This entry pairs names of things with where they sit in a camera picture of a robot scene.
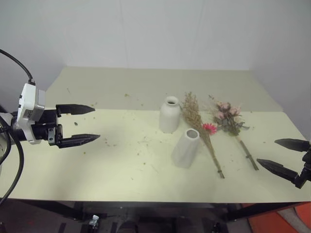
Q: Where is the small silver metal fitting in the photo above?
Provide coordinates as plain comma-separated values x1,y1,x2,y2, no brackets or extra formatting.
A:
88,214,101,230

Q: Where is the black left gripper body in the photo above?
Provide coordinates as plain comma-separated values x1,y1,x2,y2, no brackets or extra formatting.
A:
31,108,65,147

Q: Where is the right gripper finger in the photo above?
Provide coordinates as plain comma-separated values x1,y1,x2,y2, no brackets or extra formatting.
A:
256,158,299,183
274,138,311,152

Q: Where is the white bottle-shaped ceramic vase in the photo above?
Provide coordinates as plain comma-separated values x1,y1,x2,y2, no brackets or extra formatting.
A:
159,96,182,134

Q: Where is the orange object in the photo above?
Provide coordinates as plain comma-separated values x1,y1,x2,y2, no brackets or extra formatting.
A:
272,203,311,233

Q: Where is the black metal table frame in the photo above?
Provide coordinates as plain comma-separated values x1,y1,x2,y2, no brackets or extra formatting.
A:
0,197,311,223

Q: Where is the dried beige grass bouquet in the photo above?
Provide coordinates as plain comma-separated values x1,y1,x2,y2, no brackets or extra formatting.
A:
180,91,225,179

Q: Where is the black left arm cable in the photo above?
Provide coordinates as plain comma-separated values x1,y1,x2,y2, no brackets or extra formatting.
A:
0,49,36,206

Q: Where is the white tapered ceramic vase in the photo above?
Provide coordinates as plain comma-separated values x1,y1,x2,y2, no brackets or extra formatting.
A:
171,128,201,168

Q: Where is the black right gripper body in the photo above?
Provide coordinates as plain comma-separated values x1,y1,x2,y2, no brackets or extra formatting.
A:
294,145,311,189

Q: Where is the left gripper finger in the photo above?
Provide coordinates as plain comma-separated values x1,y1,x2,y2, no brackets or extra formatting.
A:
58,133,101,149
55,104,96,116

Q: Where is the pink rose bouquet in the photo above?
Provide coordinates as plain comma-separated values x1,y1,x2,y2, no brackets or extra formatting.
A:
208,95,259,171

